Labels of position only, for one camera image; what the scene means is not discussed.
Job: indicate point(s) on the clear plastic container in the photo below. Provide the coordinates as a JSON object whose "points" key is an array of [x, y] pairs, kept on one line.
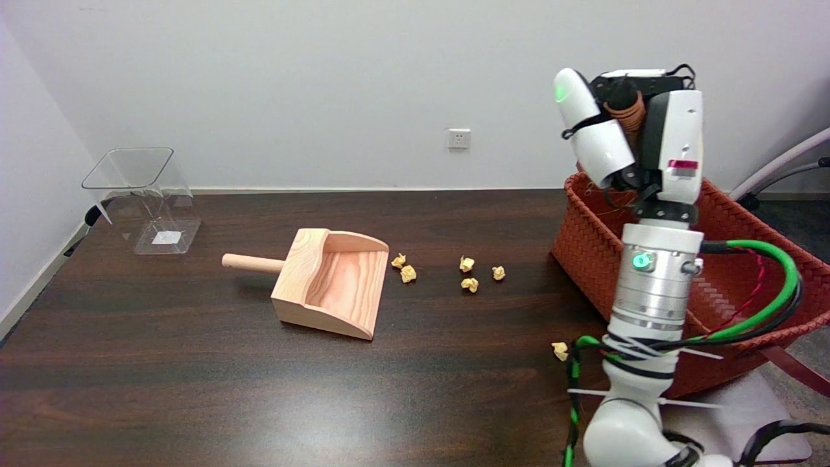
{"points": [[165, 240]]}

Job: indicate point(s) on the wooden dustpan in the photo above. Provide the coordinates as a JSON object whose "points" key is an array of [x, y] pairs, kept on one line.
{"points": [[337, 285]]}

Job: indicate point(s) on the small brown hand broom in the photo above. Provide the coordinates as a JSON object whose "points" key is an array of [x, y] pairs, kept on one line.
{"points": [[629, 113]]}

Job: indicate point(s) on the white wall socket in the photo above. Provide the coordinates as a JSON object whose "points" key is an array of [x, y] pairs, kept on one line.
{"points": [[459, 138]]}

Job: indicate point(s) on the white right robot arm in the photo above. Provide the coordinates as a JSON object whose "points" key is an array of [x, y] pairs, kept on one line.
{"points": [[655, 285]]}

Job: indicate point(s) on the red woven basket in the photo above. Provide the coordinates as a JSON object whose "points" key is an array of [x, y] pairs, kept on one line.
{"points": [[587, 259]]}

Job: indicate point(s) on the crumpled yellow paper ball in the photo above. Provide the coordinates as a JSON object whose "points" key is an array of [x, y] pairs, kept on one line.
{"points": [[559, 351], [469, 284], [398, 261], [498, 273], [408, 274], [466, 264]]}

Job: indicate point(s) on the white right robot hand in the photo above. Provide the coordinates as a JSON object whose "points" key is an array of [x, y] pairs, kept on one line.
{"points": [[677, 143]]}

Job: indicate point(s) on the black bent bar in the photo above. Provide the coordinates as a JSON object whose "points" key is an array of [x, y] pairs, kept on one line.
{"points": [[91, 217]]}

